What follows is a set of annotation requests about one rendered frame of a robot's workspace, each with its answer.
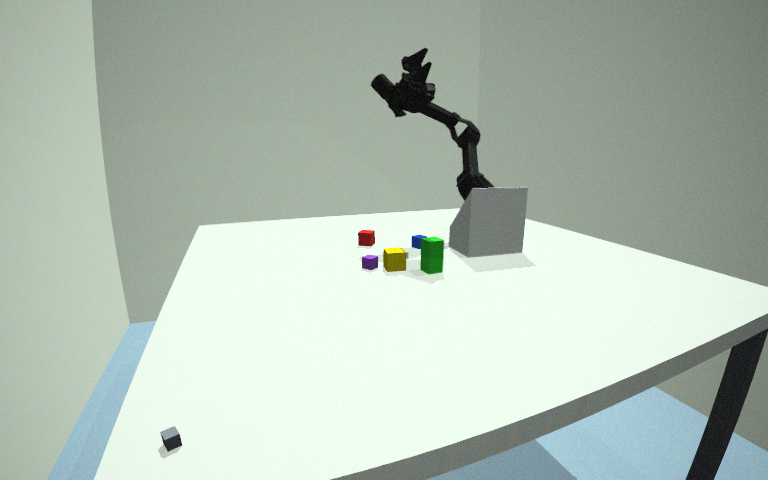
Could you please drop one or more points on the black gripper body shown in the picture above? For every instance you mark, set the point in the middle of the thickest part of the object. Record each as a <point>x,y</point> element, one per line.
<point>404,89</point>

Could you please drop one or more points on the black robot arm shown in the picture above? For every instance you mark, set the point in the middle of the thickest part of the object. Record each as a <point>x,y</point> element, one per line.
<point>468,140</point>

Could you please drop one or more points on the yellow block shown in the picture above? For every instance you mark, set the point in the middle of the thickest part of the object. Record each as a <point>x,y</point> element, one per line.
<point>394,259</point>

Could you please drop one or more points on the green block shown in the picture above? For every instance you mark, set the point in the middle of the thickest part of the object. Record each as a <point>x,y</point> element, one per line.
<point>432,247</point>
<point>432,265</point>

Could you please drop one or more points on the blue block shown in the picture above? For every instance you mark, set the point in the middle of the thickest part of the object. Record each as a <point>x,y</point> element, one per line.
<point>416,241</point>

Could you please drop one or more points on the red block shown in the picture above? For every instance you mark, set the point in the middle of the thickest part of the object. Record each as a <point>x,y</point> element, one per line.
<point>366,238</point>

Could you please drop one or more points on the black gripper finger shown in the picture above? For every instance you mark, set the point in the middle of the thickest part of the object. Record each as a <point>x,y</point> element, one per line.
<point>420,76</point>
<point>417,58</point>

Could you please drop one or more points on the small purple block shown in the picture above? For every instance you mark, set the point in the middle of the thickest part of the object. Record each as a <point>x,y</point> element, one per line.
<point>370,262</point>

